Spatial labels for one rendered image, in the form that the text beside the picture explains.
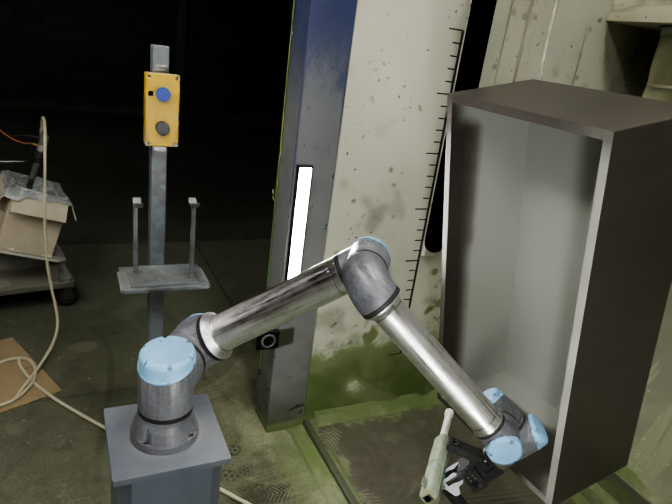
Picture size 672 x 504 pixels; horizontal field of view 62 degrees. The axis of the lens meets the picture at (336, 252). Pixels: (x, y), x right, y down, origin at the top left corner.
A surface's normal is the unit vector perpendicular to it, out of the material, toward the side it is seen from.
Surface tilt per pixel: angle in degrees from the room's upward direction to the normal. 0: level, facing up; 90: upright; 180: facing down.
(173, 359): 5
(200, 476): 90
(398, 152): 90
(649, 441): 57
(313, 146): 90
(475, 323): 90
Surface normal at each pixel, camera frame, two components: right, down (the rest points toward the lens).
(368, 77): 0.41, 0.37
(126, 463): 0.13, -0.93
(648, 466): -0.69, -0.47
